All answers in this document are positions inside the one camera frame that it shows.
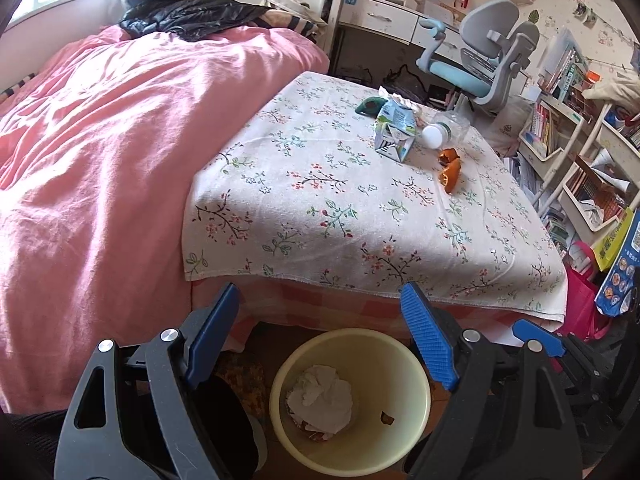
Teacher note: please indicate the row of colourful books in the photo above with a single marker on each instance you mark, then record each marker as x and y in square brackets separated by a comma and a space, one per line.
[555, 232]

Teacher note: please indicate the floral tablecloth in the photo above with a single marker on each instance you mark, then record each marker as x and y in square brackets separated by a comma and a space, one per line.
[325, 200]

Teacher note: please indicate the green packet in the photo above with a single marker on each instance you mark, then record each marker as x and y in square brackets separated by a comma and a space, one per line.
[367, 106]

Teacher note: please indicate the white paper bag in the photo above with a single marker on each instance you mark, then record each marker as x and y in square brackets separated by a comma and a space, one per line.
[510, 125]

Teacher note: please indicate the printed milk carton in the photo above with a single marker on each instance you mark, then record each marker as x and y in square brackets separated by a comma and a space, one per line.
[395, 130]

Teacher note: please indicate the row of brown books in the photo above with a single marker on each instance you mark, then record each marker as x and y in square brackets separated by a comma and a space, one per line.
[595, 190]

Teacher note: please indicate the row of tall books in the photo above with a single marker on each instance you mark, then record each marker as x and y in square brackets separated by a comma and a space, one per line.
[565, 72]

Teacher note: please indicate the pale yellow trash bin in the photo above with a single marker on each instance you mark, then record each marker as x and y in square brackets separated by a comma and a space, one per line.
[400, 440]

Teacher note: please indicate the patterned yellow cloth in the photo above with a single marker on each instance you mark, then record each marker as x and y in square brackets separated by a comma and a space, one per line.
[245, 380]

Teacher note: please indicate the clear plastic bottle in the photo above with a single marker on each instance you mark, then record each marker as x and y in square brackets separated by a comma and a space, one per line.
[450, 127]

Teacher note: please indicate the large orange peel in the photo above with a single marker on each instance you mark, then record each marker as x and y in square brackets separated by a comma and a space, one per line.
[450, 180]

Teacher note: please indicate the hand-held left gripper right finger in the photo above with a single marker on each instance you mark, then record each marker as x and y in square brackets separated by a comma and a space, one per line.
[430, 340]

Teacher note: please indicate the row of thin books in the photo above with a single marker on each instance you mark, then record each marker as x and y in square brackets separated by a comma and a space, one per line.
[542, 130]

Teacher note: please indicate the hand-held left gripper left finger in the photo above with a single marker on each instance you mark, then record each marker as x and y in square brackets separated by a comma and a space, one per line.
[210, 335]

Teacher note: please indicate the brown scrap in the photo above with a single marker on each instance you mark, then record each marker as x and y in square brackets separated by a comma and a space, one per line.
[387, 417]

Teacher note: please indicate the white rolling book cart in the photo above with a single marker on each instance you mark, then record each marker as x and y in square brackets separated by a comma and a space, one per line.
[590, 210]
[550, 160]

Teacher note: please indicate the dark cloth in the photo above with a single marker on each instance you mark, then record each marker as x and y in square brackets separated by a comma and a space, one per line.
[35, 445]

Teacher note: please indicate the grey chair with blue seat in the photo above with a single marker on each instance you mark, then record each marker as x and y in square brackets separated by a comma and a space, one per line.
[480, 60]

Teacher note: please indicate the white desk with drawers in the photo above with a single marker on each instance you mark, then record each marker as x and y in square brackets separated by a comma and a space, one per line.
[380, 15]

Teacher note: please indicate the striped pillow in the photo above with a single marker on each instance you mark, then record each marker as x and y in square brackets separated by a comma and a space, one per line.
[15, 90]

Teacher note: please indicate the blue printed box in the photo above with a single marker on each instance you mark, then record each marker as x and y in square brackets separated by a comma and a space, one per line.
[620, 285]

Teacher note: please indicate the yellow box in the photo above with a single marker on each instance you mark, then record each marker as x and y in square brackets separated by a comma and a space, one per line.
[612, 240]

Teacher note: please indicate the beige cloth bag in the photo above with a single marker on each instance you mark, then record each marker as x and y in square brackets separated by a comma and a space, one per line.
[615, 90]

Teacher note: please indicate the stack of papers and folders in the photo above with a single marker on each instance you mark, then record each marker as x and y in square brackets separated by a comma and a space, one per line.
[522, 175]

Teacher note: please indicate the white tissue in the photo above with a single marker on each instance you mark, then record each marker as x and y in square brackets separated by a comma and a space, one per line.
[320, 397]

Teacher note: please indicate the pink blanket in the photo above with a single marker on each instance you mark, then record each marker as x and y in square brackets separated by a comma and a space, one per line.
[100, 160]

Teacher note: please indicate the black jacket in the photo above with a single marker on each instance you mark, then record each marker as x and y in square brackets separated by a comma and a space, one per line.
[200, 12]

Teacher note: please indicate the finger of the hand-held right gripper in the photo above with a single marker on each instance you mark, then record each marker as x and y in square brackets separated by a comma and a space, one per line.
[525, 329]

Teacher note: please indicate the small orange peel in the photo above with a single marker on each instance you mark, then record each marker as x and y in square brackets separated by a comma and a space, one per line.
[449, 156]

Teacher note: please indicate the white paper sheets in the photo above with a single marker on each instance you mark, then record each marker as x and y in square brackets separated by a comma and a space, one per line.
[607, 170]

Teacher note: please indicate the pink tote bag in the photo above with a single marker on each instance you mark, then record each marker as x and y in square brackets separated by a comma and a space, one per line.
[582, 300]

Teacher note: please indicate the striped beige cloth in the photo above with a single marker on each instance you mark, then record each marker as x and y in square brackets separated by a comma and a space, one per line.
[290, 22]

